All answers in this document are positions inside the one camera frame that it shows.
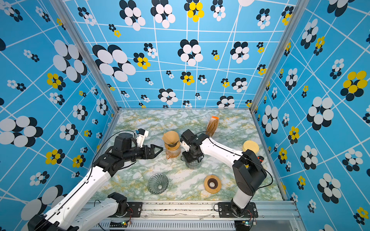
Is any grey glass carafe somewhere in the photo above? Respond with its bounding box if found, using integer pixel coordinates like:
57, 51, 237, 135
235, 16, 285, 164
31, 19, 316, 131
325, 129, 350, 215
185, 160, 202, 169

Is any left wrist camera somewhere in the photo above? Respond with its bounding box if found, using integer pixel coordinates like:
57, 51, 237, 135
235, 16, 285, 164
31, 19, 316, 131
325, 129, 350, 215
135, 129, 149, 148

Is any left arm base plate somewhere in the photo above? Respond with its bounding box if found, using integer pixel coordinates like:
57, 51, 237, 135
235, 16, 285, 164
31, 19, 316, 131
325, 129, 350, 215
112, 202, 143, 218

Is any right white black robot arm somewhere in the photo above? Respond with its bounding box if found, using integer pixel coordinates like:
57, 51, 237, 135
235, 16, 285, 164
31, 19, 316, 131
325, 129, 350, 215
180, 130, 269, 217

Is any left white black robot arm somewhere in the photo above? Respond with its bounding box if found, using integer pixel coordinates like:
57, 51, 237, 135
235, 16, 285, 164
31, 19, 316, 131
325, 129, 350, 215
28, 129, 163, 231

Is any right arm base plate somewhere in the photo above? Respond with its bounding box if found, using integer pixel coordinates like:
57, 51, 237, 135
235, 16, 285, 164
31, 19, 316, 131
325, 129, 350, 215
217, 202, 259, 219

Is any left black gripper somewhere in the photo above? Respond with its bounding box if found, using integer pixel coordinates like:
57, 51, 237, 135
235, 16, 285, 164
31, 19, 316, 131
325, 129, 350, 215
123, 143, 164, 163

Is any aluminium front rail frame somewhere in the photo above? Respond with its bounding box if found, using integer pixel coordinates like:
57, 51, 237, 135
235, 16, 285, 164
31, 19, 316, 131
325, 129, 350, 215
81, 201, 306, 231

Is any brown paper coffee filter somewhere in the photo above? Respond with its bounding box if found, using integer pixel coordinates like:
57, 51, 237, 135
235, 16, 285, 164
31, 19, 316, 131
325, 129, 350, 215
162, 131, 180, 143

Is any grey glass dripper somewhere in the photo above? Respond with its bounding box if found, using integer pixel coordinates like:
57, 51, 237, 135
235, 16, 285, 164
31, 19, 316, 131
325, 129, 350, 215
147, 173, 169, 194

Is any amber glass carafe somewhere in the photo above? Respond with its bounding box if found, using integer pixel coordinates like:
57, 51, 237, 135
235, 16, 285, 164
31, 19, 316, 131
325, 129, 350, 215
165, 147, 181, 159

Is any green glass dripper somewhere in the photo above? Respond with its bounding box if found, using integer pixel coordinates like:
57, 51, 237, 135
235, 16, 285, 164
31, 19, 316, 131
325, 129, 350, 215
165, 141, 180, 148

